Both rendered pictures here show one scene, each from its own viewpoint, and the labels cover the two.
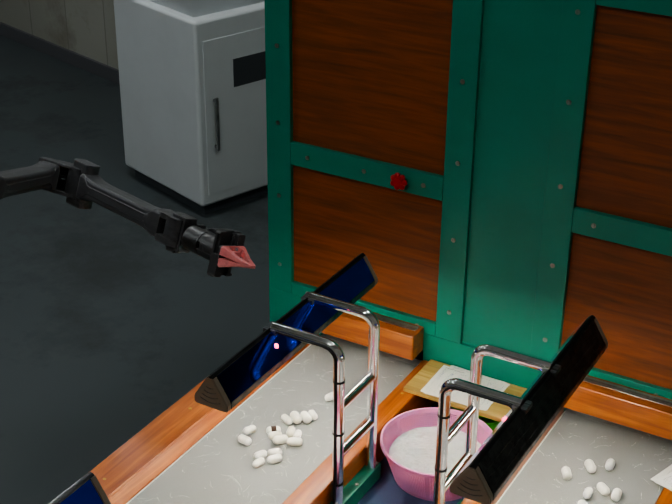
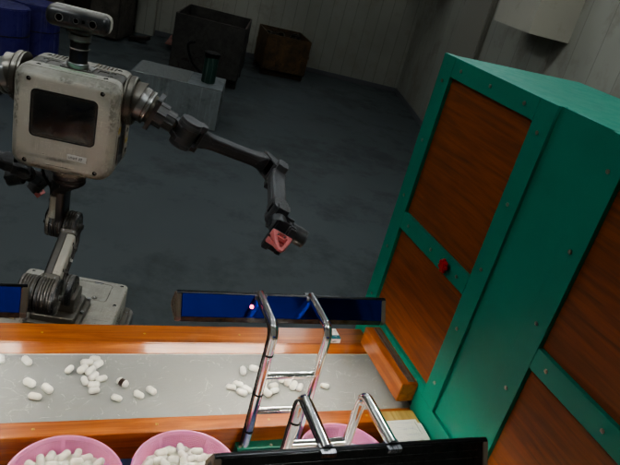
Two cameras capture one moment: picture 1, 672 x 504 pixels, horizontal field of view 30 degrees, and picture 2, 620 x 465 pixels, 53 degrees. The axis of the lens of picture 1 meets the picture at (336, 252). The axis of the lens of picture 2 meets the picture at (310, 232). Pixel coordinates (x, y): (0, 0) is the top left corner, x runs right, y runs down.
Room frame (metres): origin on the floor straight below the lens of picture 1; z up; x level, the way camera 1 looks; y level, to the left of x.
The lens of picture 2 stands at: (1.11, -0.80, 1.99)
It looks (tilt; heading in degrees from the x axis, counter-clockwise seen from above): 24 degrees down; 36
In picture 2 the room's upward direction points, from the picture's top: 15 degrees clockwise
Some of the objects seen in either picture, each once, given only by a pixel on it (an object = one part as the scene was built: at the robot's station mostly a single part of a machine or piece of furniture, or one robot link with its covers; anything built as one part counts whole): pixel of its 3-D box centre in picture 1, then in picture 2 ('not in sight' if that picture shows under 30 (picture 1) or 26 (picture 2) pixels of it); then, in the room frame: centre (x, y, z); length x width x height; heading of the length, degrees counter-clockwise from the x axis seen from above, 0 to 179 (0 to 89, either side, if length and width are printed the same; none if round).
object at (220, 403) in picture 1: (293, 324); (285, 304); (2.33, 0.09, 1.08); 0.62 x 0.08 x 0.07; 150
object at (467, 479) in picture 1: (536, 399); (358, 459); (2.05, -0.40, 1.08); 0.62 x 0.08 x 0.07; 150
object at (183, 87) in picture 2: not in sight; (180, 75); (5.34, 4.38, 0.45); 0.93 x 0.77 x 0.90; 135
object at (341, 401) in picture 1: (323, 404); (277, 374); (2.29, 0.02, 0.90); 0.20 x 0.19 x 0.45; 150
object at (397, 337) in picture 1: (365, 327); (387, 362); (2.74, -0.08, 0.83); 0.30 x 0.06 x 0.07; 60
